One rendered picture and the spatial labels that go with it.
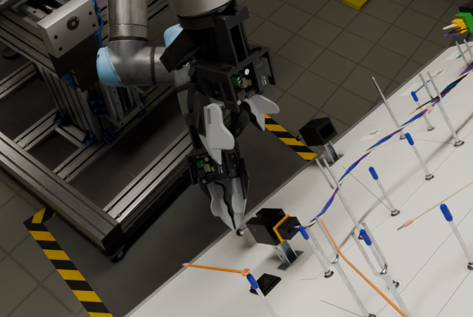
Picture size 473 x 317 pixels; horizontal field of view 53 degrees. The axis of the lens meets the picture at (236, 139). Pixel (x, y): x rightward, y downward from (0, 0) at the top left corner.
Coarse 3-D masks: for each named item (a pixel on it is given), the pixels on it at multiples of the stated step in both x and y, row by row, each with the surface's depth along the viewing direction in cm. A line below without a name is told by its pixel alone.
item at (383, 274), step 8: (352, 232) 46; (368, 232) 47; (360, 248) 46; (376, 248) 47; (368, 256) 47; (384, 256) 47; (368, 264) 47; (384, 264) 47; (376, 272) 47; (384, 272) 47; (384, 280) 47; (392, 288) 47; (400, 296) 48; (400, 304) 48; (408, 312) 48
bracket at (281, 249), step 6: (276, 246) 76; (282, 246) 78; (288, 246) 77; (276, 252) 77; (282, 252) 76; (288, 252) 78; (294, 252) 77; (300, 252) 78; (282, 258) 77; (288, 258) 78; (294, 258) 77; (282, 264) 77; (288, 264) 76; (282, 270) 76
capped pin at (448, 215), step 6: (444, 204) 52; (444, 210) 52; (444, 216) 52; (450, 216) 52; (450, 222) 53; (456, 228) 53; (456, 234) 53; (462, 240) 53; (462, 246) 53; (468, 252) 53; (468, 258) 54; (468, 264) 54
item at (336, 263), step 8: (320, 224) 53; (312, 232) 52; (328, 240) 53; (320, 248) 53; (336, 256) 54; (328, 264) 53; (336, 264) 53; (344, 280) 54; (352, 288) 54; (360, 304) 55
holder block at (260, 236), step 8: (264, 208) 78; (264, 216) 76; (272, 216) 73; (280, 216) 74; (248, 224) 76; (256, 224) 74; (264, 224) 72; (272, 224) 73; (256, 232) 76; (264, 232) 74; (256, 240) 77; (264, 240) 75; (272, 240) 73
